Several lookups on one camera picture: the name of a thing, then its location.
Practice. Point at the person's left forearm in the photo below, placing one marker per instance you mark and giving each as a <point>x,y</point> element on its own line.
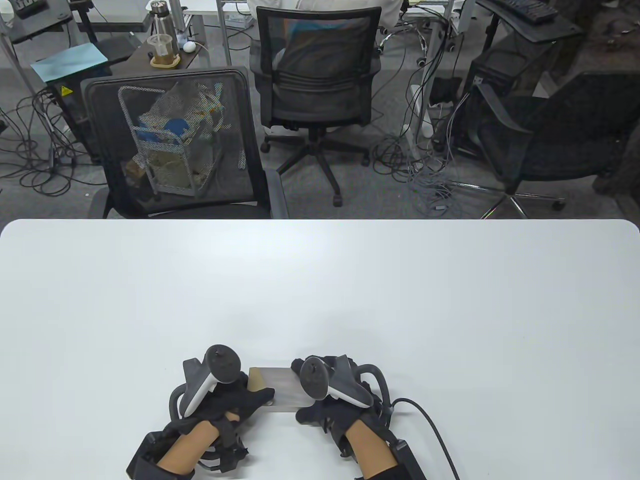
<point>190,447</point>

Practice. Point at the black stand tray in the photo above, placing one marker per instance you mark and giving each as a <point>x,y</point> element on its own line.
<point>35,22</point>

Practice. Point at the person's left hand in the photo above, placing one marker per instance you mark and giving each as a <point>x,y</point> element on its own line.
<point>235,397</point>

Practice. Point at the black chrome-base office chair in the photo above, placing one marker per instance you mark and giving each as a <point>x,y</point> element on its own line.
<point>575,150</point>

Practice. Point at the steel-lid water bottle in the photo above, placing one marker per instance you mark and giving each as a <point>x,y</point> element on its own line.
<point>161,20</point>

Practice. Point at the grey right hand controller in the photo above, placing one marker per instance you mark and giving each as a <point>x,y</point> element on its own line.
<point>335,382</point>

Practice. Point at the white computer mouse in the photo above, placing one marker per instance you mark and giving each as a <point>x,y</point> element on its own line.
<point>189,47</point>

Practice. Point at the black keyboard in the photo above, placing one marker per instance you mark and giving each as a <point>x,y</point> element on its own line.
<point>527,10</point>

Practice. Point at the grey left hand controller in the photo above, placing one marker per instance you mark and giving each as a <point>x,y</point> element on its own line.
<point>210,375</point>

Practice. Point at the kraft pull-out pencil case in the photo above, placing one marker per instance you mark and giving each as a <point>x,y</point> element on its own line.
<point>282,390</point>

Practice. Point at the grey hand controller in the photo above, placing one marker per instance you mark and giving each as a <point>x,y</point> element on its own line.
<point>335,382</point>
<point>210,375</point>

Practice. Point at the black cabinet yellow label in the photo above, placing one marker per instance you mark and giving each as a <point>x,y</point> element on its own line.
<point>75,115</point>

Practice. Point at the teal sheet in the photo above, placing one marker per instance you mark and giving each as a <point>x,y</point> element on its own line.
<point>70,62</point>

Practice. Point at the black right wrist mount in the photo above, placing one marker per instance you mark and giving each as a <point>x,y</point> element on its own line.
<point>407,457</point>

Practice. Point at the dark brown side desk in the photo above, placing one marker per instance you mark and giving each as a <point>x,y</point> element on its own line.
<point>192,59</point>

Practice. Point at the black keyboard tray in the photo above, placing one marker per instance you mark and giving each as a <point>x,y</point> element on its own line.
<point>550,30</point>

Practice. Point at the black mesh swivel chair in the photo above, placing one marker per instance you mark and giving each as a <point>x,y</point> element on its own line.
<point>320,60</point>

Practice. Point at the black wrist mount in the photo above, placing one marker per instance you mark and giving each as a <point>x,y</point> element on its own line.
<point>407,457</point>
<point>150,457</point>

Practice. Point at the person's right hand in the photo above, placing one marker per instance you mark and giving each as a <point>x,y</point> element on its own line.
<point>325,412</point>

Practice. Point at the black left wrist mount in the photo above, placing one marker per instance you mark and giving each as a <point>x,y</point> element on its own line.
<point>150,457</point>

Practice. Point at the black mesh armchair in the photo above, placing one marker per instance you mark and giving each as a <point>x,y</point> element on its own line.
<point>100,125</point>

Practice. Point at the glass cup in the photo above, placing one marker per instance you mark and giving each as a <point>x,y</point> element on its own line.
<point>162,50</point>

